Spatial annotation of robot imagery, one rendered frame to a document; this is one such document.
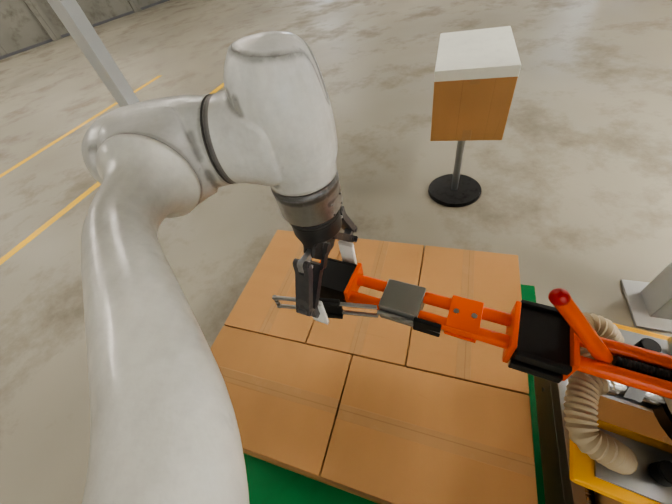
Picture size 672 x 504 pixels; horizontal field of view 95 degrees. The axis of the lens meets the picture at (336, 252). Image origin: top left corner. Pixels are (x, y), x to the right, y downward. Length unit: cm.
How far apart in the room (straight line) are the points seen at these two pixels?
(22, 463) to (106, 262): 240
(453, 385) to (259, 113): 108
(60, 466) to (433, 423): 195
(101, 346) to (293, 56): 26
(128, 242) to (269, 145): 16
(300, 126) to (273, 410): 107
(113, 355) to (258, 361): 117
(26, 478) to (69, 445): 22
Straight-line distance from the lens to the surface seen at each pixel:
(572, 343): 57
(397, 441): 117
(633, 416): 106
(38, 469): 253
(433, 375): 122
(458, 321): 55
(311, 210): 40
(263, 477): 181
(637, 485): 68
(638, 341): 76
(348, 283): 58
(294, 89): 32
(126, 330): 20
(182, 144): 37
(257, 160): 35
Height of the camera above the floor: 169
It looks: 48 degrees down
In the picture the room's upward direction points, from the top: 14 degrees counter-clockwise
